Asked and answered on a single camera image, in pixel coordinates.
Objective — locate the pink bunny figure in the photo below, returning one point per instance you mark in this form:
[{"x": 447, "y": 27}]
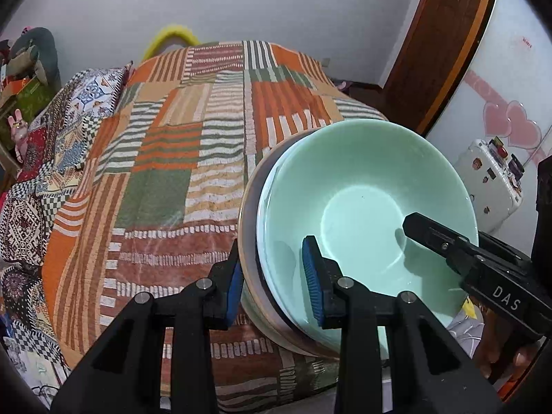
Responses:
[{"x": 19, "y": 131}]

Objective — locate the small paper label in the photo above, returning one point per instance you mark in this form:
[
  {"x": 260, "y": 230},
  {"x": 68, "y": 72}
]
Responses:
[{"x": 526, "y": 42}]

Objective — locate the person's right hand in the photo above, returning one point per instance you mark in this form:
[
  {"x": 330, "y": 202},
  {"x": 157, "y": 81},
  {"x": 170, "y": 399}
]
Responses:
[{"x": 489, "y": 345}]

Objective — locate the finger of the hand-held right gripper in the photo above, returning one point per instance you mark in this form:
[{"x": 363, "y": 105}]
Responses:
[
  {"x": 504, "y": 250},
  {"x": 435, "y": 241}
]

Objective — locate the orange striped patchwork blanket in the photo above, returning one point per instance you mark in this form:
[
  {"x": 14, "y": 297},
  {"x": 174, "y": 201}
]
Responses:
[{"x": 172, "y": 159}]

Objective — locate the patterned patchwork quilt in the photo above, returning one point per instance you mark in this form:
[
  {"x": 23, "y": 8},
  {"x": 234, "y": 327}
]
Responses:
[{"x": 51, "y": 159}]

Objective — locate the yellow foam tube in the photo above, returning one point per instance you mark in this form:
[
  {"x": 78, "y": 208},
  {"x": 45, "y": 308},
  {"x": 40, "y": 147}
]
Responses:
[{"x": 172, "y": 34}]

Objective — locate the white heart-print wardrobe door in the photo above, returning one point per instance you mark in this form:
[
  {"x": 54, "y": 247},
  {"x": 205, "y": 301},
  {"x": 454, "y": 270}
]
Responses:
[{"x": 509, "y": 73}]

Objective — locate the grey plush toy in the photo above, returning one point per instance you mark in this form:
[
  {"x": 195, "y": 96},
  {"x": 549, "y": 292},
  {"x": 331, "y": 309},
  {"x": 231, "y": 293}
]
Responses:
[{"x": 39, "y": 51}]

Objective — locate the pink bowl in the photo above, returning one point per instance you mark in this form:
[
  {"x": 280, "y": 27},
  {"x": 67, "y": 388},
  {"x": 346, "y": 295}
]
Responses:
[{"x": 246, "y": 207}]

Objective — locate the brown wooden door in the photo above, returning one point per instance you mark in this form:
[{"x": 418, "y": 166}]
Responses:
[{"x": 435, "y": 34}]

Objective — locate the person's grey printed pants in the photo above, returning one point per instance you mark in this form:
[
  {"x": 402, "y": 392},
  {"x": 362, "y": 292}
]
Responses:
[{"x": 465, "y": 332}]

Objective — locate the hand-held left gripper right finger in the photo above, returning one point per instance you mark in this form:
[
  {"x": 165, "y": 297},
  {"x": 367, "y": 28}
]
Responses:
[{"x": 312, "y": 280}]

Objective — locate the dark slippers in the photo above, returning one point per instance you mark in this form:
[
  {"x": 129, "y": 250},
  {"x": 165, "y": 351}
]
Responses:
[{"x": 341, "y": 84}]

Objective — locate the green cardboard box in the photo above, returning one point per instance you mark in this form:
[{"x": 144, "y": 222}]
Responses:
[{"x": 30, "y": 99}]

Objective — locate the green bowl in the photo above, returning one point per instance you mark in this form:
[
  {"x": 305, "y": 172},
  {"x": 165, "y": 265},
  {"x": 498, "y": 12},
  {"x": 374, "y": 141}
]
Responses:
[{"x": 366, "y": 172}]

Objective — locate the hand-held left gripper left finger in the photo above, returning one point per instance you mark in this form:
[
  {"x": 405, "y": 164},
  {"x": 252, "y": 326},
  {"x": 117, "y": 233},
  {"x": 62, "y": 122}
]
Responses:
[{"x": 235, "y": 293}]

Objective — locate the green plate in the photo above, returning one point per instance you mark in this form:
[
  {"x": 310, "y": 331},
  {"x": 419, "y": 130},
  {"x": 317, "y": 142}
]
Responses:
[{"x": 249, "y": 310}]

